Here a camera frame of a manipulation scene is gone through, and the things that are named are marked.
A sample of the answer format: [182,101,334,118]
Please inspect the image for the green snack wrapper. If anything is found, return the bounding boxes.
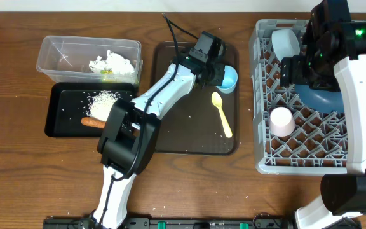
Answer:
[100,70,113,74]

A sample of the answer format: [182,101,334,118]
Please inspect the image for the white small bowl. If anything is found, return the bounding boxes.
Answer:
[271,29,300,62]

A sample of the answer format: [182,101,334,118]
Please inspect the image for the pink cup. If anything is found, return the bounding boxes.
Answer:
[269,107,295,137]

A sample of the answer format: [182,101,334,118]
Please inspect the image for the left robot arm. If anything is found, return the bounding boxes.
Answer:
[92,31,226,228]

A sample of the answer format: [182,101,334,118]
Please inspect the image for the pile of white rice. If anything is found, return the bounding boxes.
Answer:
[86,90,121,121]

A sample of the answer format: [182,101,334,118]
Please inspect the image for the dark brown serving tray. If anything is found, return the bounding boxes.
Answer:
[151,41,240,156]

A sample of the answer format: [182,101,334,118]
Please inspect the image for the dark blue bowl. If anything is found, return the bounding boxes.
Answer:
[294,85,344,114]

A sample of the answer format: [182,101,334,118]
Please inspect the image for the light blue cup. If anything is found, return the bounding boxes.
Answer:
[216,65,238,94]

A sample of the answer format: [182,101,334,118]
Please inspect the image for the clear plastic waste bin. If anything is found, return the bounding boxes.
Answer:
[36,36,143,87]

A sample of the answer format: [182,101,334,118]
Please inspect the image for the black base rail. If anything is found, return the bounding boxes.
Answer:
[43,214,295,229]

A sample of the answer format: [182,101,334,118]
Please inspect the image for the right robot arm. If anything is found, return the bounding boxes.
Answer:
[280,0,366,228]

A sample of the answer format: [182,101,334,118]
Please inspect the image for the black waste tray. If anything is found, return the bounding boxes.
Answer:
[44,82,136,137]

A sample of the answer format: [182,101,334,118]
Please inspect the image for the orange carrot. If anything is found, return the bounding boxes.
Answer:
[81,117,105,129]

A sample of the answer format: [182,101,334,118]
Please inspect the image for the grey dishwasher rack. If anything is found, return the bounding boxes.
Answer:
[249,19,348,176]

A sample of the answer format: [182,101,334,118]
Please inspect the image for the white napkin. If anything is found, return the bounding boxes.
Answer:
[88,50,135,75]

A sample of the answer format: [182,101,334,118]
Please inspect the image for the yellow plastic spoon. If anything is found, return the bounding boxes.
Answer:
[211,92,233,138]

